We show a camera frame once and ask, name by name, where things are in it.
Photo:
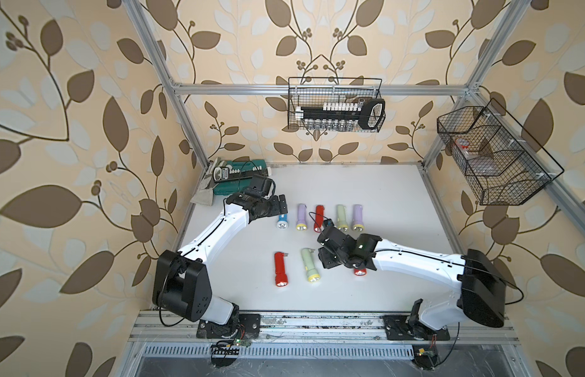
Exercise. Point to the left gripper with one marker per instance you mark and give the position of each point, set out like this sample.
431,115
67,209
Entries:
274,209

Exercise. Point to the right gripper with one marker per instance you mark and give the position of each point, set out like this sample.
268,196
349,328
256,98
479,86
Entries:
325,258

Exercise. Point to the blue flashlight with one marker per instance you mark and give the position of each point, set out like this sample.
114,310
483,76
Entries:
283,222

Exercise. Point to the green flashlight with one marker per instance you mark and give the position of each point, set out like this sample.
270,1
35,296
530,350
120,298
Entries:
341,218
312,275

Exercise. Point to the purple flashlight back row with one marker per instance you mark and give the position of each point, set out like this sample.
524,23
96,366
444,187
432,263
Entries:
301,223

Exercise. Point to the green flashlight front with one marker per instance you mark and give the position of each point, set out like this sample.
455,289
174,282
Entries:
312,275

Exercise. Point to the red flashlight back row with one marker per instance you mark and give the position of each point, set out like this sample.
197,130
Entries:
319,218

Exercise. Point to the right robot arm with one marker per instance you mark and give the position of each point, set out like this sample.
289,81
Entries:
476,288

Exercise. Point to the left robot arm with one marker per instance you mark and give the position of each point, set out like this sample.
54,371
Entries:
182,284

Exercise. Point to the green tool case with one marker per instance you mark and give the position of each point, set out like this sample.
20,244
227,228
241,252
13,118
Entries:
228,188

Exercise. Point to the socket set on case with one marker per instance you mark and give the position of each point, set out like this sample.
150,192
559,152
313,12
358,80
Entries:
226,173

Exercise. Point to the folded paper manual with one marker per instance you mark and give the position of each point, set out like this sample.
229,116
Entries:
204,192

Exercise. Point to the socket set in basket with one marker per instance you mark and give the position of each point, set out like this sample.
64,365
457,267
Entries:
365,115

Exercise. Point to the red item in basket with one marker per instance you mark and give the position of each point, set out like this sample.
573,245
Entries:
463,145

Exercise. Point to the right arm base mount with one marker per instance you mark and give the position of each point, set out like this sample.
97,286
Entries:
408,327

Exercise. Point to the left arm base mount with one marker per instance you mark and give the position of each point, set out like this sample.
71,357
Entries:
240,326

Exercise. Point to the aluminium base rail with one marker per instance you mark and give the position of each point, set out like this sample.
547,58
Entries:
308,335

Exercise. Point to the black wire basket right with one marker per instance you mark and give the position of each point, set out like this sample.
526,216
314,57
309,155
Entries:
508,163

